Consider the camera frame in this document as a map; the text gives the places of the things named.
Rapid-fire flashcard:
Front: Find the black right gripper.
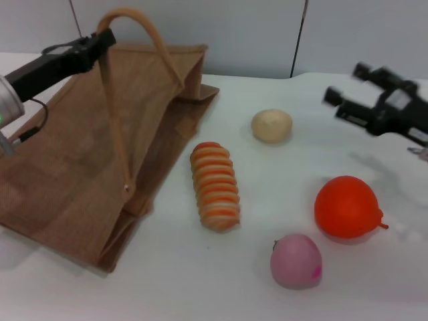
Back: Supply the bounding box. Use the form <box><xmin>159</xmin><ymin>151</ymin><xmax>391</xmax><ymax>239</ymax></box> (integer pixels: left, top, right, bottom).
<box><xmin>322</xmin><ymin>62</ymin><xmax>428</xmax><ymax>145</ymax></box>

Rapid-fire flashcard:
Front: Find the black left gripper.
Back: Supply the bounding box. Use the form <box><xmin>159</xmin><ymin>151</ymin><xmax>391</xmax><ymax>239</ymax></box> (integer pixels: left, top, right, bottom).
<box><xmin>5</xmin><ymin>28</ymin><xmax>117</xmax><ymax>101</ymax></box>

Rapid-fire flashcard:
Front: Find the beige round egg yolk pastry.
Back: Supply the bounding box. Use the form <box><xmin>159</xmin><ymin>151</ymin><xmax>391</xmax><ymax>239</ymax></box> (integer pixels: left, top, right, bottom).
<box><xmin>251</xmin><ymin>108</ymin><xmax>294</xmax><ymax>144</ymax></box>

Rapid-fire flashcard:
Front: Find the brown jute tote bag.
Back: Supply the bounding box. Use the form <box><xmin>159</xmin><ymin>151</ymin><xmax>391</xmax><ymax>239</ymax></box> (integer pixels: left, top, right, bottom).
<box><xmin>0</xmin><ymin>8</ymin><xmax>220</xmax><ymax>272</ymax></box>

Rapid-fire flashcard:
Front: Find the orange striped bread loaf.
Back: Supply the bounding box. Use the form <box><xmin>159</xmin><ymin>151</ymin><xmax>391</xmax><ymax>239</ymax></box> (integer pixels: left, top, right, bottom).
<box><xmin>189</xmin><ymin>142</ymin><xmax>241</xmax><ymax>231</ymax></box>

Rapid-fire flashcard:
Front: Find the orange round toy fruit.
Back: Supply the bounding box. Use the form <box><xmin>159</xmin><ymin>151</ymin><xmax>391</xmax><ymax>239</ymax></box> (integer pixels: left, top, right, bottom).
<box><xmin>314</xmin><ymin>175</ymin><xmax>389</xmax><ymax>240</ymax></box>

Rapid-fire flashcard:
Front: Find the pink toy peach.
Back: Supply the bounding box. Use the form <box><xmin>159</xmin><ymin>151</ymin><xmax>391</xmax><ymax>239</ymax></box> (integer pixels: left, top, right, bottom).
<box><xmin>270</xmin><ymin>233</ymin><xmax>324</xmax><ymax>289</ymax></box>

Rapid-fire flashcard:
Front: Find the thin dark wall strip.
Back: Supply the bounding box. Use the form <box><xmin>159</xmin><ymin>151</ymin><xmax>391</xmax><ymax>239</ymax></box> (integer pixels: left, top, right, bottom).
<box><xmin>69</xmin><ymin>0</ymin><xmax>83</xmax><ymax>37</ymax></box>
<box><xmin>289</xmin><ymin>0</ymin><xmax>310</xmax><ymax>80</ymax></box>

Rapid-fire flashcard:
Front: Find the black cable with silver plug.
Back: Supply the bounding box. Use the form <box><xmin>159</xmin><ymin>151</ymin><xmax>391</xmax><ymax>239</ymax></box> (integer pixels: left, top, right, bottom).
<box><xmin>0</xmin><ymin>98</ymin><xmax>49</xmax><ymax>158</ymax></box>

